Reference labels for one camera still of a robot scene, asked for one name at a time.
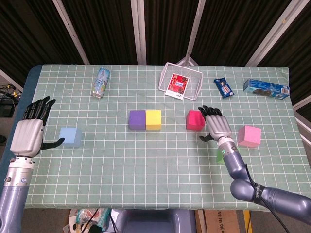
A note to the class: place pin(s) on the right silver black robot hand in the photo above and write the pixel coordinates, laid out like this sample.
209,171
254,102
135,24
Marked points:
218,126

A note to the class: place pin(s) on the green foam cube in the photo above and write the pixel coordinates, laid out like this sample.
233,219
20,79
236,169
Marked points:
219,157

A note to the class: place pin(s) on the light blue drink can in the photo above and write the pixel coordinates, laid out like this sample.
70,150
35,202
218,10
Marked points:
100,82

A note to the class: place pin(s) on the purple foam cube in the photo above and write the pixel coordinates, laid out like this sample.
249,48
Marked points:
137,120

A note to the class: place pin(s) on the small blue cookie packet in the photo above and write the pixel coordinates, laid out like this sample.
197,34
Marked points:
224,88

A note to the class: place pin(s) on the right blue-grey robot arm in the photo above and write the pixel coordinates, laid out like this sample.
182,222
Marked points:
234,165

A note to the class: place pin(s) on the white metal frame rail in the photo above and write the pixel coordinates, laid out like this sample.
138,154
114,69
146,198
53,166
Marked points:
302,121
11,80

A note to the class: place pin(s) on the dark blue table pad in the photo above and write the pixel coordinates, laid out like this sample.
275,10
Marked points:
22,102

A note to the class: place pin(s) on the red snack packet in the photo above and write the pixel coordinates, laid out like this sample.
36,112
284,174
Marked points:
177,85

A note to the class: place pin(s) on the pink foam cube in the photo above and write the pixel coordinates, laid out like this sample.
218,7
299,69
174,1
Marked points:
250,136

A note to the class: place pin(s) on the brown cardboard box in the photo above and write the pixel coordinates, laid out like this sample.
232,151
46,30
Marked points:
223,222

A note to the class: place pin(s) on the yellow bar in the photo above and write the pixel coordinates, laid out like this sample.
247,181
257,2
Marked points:
247,222

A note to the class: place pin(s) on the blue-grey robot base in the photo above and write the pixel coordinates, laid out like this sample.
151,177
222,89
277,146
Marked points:
153,222

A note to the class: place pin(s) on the green checked tablecloth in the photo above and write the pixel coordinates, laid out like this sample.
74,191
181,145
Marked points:
145,170

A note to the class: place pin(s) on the yellow foam cube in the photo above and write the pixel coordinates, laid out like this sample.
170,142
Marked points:
153,119

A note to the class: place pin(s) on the red foam cube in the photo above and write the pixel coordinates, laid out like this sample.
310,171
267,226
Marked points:
194,121

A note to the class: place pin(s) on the light blue foam cube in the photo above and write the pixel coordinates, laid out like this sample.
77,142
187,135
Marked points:
69,137

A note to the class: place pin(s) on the green snack bag pile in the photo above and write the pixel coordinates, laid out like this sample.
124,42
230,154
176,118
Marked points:
85,218

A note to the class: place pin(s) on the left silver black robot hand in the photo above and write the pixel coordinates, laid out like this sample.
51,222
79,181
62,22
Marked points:
28,137

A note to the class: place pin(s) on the white metal frame post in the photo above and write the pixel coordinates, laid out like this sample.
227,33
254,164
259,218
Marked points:
194,31
138,31
274,32
71,32

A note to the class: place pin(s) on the long blue cookie box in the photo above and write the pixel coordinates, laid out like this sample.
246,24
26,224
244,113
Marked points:
266,88

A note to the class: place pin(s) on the white table leg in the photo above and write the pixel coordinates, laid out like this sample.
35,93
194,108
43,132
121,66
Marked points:
201,222

